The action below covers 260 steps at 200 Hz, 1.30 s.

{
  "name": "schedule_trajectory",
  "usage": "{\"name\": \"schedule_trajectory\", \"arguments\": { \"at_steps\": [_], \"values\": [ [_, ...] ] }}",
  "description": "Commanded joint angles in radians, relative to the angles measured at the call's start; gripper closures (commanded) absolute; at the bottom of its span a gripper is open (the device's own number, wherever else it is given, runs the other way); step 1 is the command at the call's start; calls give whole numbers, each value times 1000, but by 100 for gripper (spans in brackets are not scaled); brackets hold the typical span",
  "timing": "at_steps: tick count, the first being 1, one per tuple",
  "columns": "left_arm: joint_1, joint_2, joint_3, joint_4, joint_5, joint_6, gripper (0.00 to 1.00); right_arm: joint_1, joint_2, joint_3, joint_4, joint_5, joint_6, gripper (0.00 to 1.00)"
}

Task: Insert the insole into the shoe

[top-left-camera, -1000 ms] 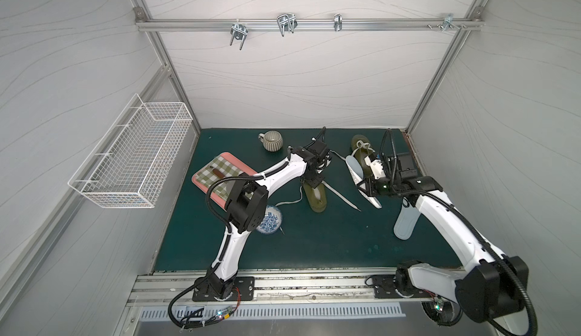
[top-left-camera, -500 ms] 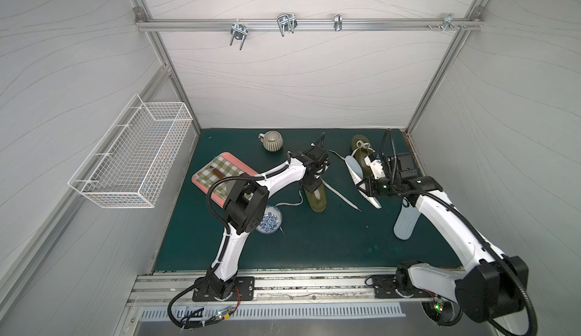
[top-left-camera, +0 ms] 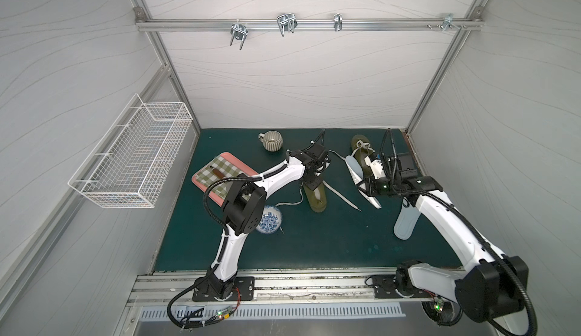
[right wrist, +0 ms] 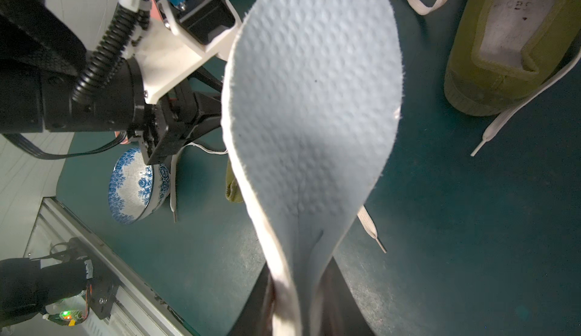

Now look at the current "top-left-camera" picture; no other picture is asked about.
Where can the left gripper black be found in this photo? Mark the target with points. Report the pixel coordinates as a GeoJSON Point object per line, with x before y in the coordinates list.
{"type": "Point", "coordinates": [315, 153]}

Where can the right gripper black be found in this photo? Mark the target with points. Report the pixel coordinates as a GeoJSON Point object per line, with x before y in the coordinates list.
{"type": "Point", "coordinates": [393, 163]}

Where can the light blue insole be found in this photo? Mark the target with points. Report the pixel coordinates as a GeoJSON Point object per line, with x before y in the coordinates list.
{"type": "Point", "coordinates": [406, 221]}
{"type": "Point", "coordinates": [356, 172]}

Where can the olive green shoe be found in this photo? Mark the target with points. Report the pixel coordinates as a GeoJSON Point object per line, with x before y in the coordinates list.
{"type": "Point", "coordinates": [316, 196]}
{"type": "Point", "coordinates": [362, 148]}

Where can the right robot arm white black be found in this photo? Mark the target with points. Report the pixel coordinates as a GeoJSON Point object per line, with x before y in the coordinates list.
{"type": "Point", "coordinates": [492, 285]}

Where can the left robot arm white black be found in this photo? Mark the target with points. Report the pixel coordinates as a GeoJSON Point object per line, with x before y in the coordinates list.
{"type": "Point", "coordinates": [242, 210]}

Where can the striped ceramic cup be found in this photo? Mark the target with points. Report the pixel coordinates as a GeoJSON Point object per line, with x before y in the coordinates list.
{"type": "Point", "coordinates": [272, 140]}

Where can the green table mat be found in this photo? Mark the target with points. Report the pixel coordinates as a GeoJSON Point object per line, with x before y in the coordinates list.
{"type": "Point", "coordinates": [350, 232]}

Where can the blue white patterned bowl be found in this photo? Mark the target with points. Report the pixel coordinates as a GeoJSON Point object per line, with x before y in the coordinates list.
{"type": "Point", "coordinates": [271, 220]}

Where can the pink tray checkered cloth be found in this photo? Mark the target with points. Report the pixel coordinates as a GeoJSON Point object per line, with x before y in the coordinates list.
{"type": "Point", "coordinates": [222, 166]}

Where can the metal clamp hook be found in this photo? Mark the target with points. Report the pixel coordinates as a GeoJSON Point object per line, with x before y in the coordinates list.
{"type": "Point", "coordinates": [286, 23]}
{"type": "Point", "coordinates": [448, 24]}
{"type": "Point", "coordinates": [338, 22]}
{"type": "Point", "coordinates": [239, 32]}

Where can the aluminium crossbar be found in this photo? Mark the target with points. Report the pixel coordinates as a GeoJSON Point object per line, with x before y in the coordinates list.
{"type": "Point", "coordinates": [303, 24]}

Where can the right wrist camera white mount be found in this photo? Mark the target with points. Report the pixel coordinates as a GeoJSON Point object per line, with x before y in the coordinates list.
{"type": "Point", "coordinates": [376, 167]}

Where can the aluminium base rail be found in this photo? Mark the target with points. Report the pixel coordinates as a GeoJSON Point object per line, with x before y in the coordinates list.
{"type": "Point", "coordinates": [271, 286]}

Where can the white wire basket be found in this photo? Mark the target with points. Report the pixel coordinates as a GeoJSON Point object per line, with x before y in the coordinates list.
{"type": "Point", "coordinates": [131, 162]}

